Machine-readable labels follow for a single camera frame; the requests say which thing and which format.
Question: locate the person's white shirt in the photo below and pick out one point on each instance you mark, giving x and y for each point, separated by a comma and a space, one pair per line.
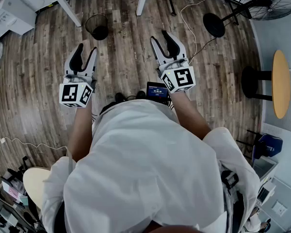
145, 166

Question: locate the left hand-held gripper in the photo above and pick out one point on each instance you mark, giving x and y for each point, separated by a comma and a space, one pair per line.
70, 93

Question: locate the person's black shoe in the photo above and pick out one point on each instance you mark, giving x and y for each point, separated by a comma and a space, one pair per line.
120, 97
140, 94

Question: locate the black floor fan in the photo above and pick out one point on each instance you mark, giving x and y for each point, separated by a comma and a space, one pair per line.
214, 25

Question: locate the cluttered dark desk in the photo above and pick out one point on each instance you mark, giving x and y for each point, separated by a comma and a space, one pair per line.
7, 203

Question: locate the person's left black shoe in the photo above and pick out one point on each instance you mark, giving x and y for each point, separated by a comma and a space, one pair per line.
120, 97

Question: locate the person's right forearm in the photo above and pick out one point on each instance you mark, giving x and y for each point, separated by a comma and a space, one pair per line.
189, 115

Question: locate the person's right black shoe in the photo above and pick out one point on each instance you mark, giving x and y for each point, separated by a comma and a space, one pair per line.
140, 94

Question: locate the black screen device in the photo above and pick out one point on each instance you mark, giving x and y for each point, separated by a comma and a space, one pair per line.
156, 91

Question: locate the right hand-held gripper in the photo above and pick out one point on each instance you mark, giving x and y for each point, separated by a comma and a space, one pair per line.
182, 78

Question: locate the white wall socket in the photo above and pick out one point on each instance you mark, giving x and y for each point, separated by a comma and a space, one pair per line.
280, 208

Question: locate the round yellow top side table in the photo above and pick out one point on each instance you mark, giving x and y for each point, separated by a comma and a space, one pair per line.
281, 84

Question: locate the person's left forearm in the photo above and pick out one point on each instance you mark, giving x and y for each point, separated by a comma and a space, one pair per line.
81, 130

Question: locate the black harness buckle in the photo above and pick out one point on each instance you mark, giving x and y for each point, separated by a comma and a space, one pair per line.
229, 179

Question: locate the black mesh waste bin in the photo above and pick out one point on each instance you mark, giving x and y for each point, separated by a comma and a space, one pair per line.
97, 29

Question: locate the blue bag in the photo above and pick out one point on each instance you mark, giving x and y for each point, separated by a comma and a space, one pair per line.
268, 147

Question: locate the white open box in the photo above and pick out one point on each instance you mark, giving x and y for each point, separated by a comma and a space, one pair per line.
264, 167

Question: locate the person's black trousers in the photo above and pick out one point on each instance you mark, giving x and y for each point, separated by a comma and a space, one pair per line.
106, 108

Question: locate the beige round table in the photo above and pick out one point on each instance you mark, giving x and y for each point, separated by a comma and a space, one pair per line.
35, 186

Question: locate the white table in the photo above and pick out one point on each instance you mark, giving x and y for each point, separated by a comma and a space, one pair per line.
68, 8

